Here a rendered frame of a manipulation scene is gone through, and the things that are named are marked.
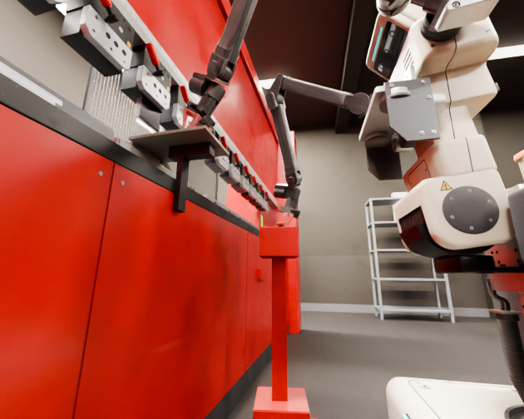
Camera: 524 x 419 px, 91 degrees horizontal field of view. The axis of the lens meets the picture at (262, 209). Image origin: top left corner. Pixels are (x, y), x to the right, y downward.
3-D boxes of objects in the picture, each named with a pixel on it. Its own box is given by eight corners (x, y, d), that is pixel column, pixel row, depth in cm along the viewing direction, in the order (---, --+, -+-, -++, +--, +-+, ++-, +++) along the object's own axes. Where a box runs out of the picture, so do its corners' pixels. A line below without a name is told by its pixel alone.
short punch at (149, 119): (138, 120, 85) (142, 96, 88) (133, 121, 86) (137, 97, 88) (157, 136, 95) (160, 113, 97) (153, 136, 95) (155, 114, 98)
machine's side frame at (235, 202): (299, 333, 259) (294, 130, 315) (220, 328, 281) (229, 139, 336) (301, 328, 283) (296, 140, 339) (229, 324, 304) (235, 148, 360)
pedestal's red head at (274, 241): (299, 256, 103) (297, 212, 107) (259, 255, 104) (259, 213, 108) (295, 258, 122) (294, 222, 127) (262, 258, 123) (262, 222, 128)
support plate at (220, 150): (205, 128, 73) (205, 125, 73) (127, 139, 79) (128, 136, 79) (229, 155, 90) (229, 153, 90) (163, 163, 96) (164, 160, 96)
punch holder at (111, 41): (84, 28, 63) (95, -22, 67) (57, 36, 65) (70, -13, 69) (129, 73, 77) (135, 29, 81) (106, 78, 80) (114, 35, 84)
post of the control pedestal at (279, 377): (287, 401, 97) (285, 257, 110) (271, 401, 97) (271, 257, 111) (287, 394, 103) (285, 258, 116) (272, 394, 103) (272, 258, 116)
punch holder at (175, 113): (175, 120, 101) (180, 84, 105) (157, 122, 103) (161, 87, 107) (195, 139, 115) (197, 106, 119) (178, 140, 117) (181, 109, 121)
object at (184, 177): (205, 208, 75) (210, 140, 80) (162, 210, 78) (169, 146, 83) (211, 210, 78) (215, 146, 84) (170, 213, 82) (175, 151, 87)
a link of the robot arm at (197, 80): (217, 61, 79) (233, 68, 87) (190, 51, 83) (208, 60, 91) (208, 101, 84) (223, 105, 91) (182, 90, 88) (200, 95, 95)
